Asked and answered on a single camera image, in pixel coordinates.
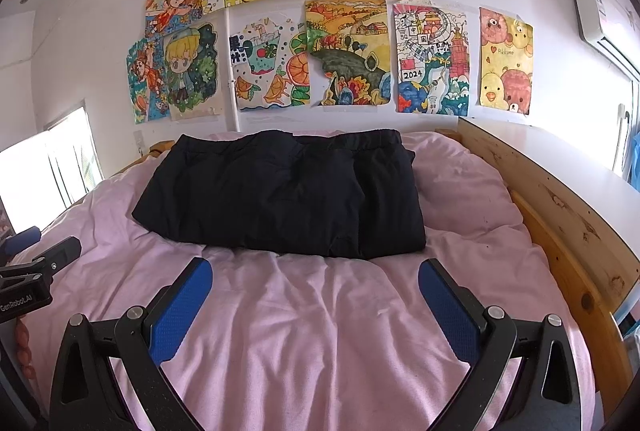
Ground swimming child drawing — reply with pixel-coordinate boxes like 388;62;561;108
127;36;169;125

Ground blond child drawing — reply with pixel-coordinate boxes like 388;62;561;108
162;22;224;120

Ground white air conditioner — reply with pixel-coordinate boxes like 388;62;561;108
572;0;640;78

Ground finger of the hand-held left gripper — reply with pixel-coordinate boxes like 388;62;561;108
0;225;42;258
0;236;83;283

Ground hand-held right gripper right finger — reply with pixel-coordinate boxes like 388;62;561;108
417;257;583;431

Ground black pants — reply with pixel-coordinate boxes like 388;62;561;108
131;128;427;261

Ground pink blanket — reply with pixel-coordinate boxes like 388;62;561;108
10;128;601;431

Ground orange bumpy item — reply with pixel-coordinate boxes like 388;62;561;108
14;315;40;380

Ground bear and chick drawing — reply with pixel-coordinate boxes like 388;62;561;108
478;6;535;116

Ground dragon and pagoda drawing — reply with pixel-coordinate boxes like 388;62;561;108
392;1;471;117

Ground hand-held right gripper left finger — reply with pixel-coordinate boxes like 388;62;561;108
48;256;214;431

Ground hill landscape drawing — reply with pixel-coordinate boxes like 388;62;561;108
305;0;392;107

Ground ship and turtles drawing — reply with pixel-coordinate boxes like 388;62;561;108
228;14;312;112

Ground wooden bed frame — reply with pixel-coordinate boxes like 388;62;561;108
75;117;636;422

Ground orange-haired girl drawing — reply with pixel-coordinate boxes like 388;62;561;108
144;0;206;38

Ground window with white handle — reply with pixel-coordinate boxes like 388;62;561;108
614;76;640;184

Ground bright window with bars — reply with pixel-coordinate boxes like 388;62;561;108
0;105;104;233

